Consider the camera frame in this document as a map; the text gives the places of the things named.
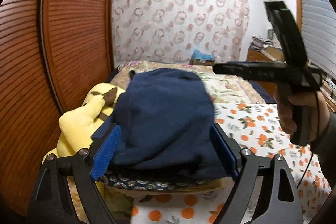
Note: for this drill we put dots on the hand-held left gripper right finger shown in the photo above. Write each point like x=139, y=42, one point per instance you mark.
x=223, y=150

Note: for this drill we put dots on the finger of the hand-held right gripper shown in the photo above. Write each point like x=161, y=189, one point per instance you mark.
x=252, y=70
x=286, y=29

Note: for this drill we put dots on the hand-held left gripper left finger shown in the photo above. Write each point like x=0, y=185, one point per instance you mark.
x=106, y=150

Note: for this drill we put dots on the navy printed t-shirt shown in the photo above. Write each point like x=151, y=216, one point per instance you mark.
x=162, y=119

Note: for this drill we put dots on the person's right forearm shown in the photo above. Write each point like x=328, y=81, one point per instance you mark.
x=326, y=134

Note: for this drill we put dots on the stack of folded clothes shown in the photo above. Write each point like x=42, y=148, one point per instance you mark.
x=261, y=42

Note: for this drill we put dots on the person's right hand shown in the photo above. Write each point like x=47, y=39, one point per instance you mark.
x=286, y=113

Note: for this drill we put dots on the wooden cabinet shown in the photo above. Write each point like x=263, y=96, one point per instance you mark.
x=256, y=56

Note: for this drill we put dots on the small desk fan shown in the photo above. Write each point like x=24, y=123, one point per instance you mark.
x=271, y=34

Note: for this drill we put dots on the navy blanket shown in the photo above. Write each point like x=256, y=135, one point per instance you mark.
x=262, y=92

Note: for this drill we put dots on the open cardboard box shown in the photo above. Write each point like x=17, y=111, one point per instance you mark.
x=274, y=52

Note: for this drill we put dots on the floral blanket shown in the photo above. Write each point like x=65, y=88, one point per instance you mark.
x=231, y=87

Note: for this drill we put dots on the yellow plush toy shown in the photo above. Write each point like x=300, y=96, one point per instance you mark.
x=76, y=129

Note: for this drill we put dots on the orange fruit print bed sheet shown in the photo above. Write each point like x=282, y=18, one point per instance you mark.
x=252, y=121

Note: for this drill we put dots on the cardboard box with blue bags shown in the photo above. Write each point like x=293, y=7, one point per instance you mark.
x=201, y=57

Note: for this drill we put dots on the sheer circle-patterned curtain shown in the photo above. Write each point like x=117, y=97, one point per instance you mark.
x=170, y=24

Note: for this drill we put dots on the wooden louvered wardrobe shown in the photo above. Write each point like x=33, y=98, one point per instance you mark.
x=73, y=29

